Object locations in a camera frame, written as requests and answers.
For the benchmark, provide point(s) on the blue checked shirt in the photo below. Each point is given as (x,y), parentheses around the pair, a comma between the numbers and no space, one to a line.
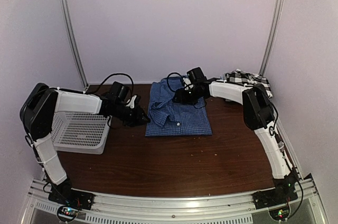
(173,119)

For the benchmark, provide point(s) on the right aluminium frame post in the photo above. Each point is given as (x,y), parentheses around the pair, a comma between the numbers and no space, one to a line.
(278,8)

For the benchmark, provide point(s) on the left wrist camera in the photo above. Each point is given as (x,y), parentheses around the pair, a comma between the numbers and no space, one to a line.
(118,94)

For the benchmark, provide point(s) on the black white plaid shirt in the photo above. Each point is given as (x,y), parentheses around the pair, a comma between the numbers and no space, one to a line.
(245,78)

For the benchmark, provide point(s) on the left small circuit board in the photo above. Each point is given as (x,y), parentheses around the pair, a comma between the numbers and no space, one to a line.
(67,214)

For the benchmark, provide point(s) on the white perforated plastic basket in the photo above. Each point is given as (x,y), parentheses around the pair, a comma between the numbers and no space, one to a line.
(80,132)

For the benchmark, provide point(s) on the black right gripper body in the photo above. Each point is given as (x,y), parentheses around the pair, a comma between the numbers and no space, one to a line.
(188,98)

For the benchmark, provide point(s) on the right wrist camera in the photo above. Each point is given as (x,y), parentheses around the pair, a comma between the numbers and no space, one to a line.
(193,78)

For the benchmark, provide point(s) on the aluminium frame post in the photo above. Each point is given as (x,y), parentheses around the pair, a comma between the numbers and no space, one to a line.
(278,8)
(73,44)

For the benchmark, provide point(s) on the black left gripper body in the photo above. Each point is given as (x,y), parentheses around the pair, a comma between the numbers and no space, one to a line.
(130,118)

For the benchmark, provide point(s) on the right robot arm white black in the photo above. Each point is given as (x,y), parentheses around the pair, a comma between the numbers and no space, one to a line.
(259,115)

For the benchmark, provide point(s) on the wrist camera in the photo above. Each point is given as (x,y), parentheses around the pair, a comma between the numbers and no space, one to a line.
(118,94)
(193,78)

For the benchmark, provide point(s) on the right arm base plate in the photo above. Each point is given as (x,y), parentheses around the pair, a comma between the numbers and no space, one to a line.
(273,197)

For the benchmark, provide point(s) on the right small circuit board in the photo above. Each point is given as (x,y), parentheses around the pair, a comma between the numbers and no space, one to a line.
(279,214)

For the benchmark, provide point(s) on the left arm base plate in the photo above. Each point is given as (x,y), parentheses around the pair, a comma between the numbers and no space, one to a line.
(70,197)

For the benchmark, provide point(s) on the front aluminium rail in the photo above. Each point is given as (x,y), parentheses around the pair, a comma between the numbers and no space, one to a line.
(230,208)

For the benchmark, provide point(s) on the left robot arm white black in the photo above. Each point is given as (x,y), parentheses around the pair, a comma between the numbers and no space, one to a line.
(37,116)

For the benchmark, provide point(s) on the small circuit board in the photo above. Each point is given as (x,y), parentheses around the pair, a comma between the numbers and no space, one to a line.
(67,214)
(279,214)

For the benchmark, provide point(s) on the left aluminium frame post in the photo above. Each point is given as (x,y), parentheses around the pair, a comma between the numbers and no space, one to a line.
(73,44)

